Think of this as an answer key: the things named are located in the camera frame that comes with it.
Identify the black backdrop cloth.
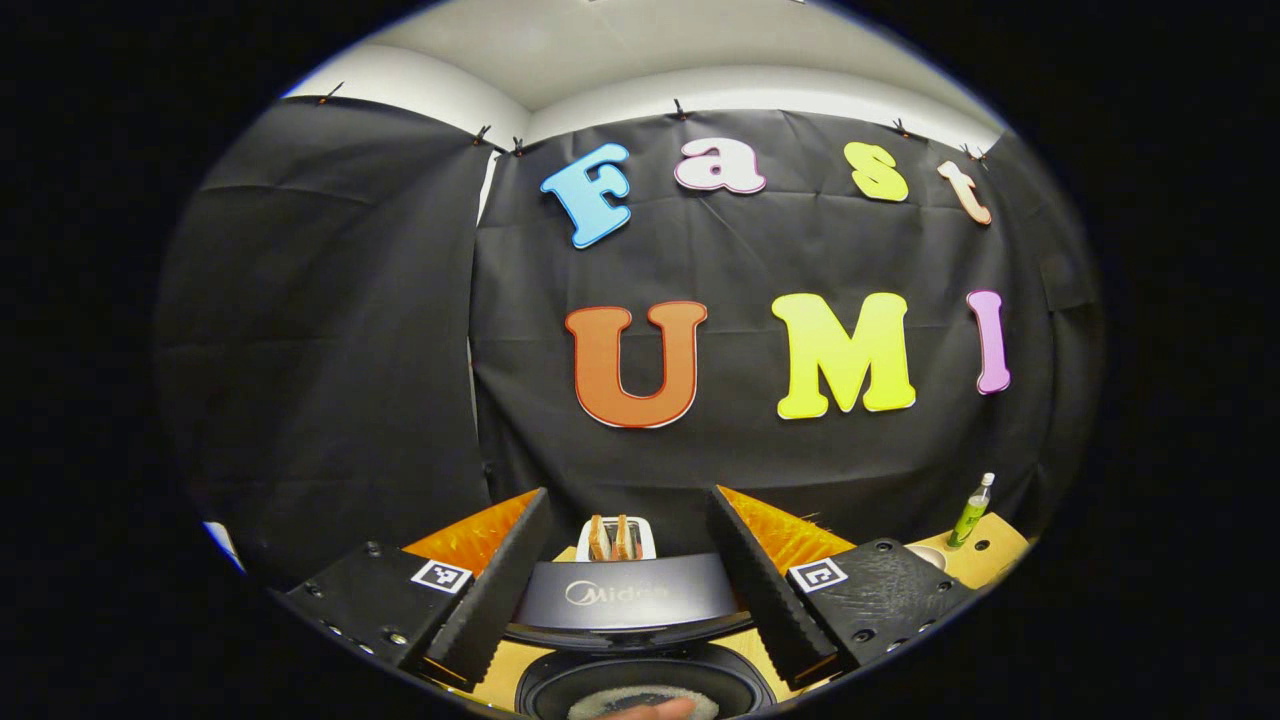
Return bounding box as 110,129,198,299
155,95,1106,591

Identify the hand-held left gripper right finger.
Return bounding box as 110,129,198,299
705,485,976,691

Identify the green drink bottle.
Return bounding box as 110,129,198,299
945,473,996,550

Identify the white toaster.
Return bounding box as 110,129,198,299
576,515,658,563

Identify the white rice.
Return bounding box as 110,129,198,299
568,684,721,720

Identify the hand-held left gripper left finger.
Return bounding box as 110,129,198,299
285,487,554,691

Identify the grey rice cooker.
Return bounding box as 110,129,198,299
500,552,779,720

